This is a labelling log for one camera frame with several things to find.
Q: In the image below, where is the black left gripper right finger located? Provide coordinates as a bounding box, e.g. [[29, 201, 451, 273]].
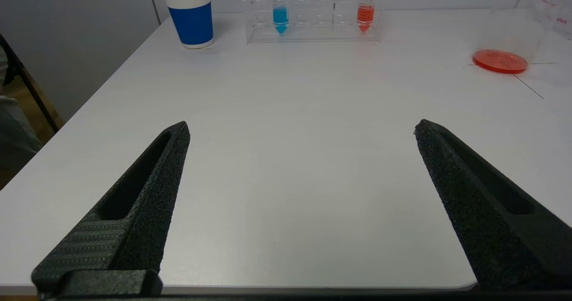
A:
[[413, 119, 572, 292]]

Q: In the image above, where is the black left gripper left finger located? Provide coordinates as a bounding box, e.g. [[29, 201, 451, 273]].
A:
[[31, 121, 191, 293]]

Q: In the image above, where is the clear glass beaker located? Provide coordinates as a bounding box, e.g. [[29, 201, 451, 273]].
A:
[[472, 0, 572, 75]]

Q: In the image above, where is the test tube with blue pigment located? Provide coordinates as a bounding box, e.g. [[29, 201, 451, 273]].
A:
[[272, 0, 290, 35]]

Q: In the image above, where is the clear acrylic test tube rack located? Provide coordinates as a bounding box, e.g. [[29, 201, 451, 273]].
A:
[[242, 0, 383, 44]]

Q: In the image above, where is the test tube with orange pigment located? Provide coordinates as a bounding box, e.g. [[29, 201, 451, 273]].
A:
[[356, 0, 377, 34]]

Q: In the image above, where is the person in grey trousers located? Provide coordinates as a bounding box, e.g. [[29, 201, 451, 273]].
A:
[[0, 46, 44, 178]]

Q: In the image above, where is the blue white paper cup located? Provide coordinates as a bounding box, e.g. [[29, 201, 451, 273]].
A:
[[161, 0, 215, 49]]

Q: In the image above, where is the black metal chair frame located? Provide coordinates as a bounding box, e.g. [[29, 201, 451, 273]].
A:
[[0, 34, 64, 134]]

